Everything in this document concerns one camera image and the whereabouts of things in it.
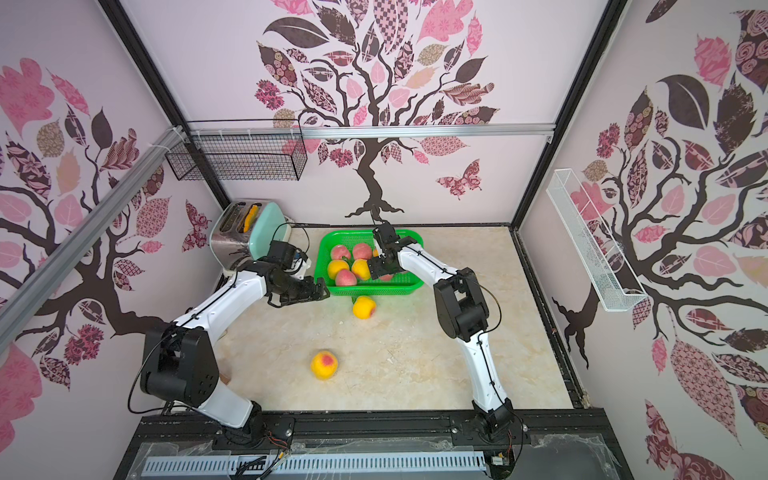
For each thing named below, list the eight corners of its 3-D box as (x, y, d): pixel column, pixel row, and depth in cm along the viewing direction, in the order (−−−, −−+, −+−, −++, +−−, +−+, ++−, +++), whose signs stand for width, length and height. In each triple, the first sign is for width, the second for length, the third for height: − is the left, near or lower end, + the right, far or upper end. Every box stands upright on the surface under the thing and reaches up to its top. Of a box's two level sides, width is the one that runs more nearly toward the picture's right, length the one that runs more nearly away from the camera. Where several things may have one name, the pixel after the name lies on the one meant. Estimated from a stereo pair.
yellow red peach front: (313, 380, 84) (307, 372, 79) (316, 359, 88) (311, 350, 82) (338, 380, 84) (334, 372, 79) (340, 359, 88) (337, 350, 82)
